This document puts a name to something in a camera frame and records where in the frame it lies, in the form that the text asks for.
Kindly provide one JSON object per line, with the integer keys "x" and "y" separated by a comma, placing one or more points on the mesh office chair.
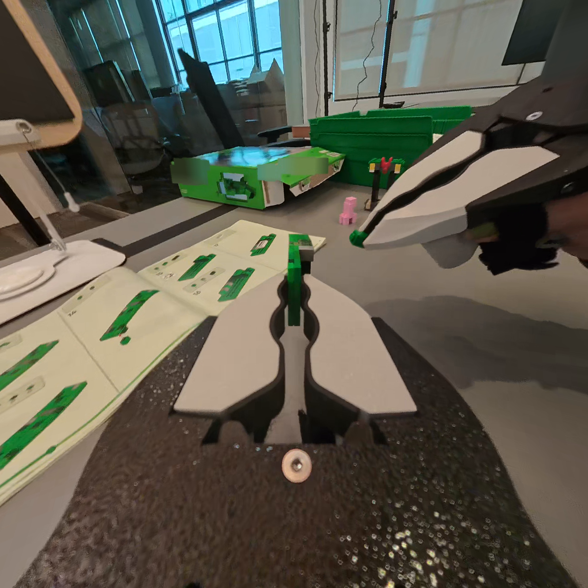
{"x": 133, "y": 128}

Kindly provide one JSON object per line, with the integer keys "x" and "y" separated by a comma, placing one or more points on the studio light on stand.
{"x": 388, "y": 46}
{"x": 327, "y": 55}

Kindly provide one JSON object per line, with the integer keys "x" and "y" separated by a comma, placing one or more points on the black chair armrest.
{"x": 275, "y": 131}

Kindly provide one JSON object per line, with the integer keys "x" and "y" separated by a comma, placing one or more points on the brick instruction booklet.
{"x": 151, "y": 321}

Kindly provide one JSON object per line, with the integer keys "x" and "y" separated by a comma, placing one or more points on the green brick assembly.
{"x": 294, "y": 285}

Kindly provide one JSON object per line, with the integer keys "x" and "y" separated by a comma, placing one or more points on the grey desk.
{"x": 413, "y": 285}

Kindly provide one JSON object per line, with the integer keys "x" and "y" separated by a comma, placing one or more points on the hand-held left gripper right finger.
{"x": 358, "y": 363}

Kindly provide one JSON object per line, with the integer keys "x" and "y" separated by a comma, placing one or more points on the pink brick pig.
{"x": 348, "y": 211}

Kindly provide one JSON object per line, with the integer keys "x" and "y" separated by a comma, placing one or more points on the black green brick stand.
{"x": 375, "y": 188}

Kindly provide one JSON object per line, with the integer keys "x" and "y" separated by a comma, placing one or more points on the dark wall screen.
{"x": 528, "y": 32}

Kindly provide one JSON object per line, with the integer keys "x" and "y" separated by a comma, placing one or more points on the green plastic crate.
{"x": 367, "y": 138}

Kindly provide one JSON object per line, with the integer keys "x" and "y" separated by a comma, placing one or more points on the white desk lamp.
{"x": 69, "y": 271}

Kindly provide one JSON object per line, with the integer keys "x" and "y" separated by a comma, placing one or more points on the small green brick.
{"x": 357, "y": 239}

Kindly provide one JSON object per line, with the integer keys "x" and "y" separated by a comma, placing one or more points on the person's right hand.
{"x": 572, "y": 225}

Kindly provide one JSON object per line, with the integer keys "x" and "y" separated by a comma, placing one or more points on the black high-back chair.
{"x": 206, "y": 92}

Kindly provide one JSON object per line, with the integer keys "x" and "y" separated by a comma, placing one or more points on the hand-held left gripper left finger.
{"x": 234, "y": 358}

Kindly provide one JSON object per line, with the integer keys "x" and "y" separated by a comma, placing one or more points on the green toy box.
{"x": 239, "y": 183}

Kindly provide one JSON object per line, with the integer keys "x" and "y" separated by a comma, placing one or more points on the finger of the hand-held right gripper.
{"x": 441, "y": 154}
{"x": 436, "y": 216}

